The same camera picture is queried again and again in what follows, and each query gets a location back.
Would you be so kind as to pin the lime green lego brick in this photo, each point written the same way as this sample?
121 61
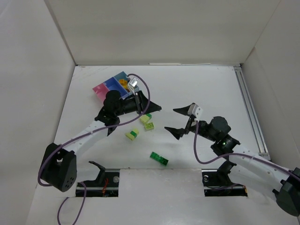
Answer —
149 126

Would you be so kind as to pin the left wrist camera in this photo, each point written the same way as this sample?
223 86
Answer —
132 84

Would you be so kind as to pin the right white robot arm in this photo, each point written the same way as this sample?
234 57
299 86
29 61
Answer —
242 166

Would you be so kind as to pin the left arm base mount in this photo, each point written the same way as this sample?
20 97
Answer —
94 180

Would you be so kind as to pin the green lego plate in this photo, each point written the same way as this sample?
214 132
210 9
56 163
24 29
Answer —
159 158

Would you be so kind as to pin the aluminium rail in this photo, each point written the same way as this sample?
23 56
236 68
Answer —
251 111

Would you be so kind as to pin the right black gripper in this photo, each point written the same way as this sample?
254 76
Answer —
188 124

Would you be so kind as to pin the large yellow lego brick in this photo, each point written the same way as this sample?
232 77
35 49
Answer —
123 82

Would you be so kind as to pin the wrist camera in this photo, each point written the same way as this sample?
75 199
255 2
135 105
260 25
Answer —
132 84
196 111

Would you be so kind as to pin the purple-blue plastic bin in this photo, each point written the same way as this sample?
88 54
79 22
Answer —
113 84

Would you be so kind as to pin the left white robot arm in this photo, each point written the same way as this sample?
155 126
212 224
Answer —
59 165

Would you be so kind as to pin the pale yellow green-top lego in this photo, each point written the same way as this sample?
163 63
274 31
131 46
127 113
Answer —
145 118

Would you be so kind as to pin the pink plastic bin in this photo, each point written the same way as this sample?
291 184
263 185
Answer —
101 90

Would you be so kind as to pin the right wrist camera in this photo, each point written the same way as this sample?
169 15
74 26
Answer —
196 111

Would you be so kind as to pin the pale yellow green lego stack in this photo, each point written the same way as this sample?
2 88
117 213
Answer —
132 134

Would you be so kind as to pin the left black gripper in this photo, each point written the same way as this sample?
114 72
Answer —
138 103

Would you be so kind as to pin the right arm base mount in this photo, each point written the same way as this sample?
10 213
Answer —
216 182

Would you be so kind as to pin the light blue plastic bin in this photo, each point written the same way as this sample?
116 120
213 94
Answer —
122 75

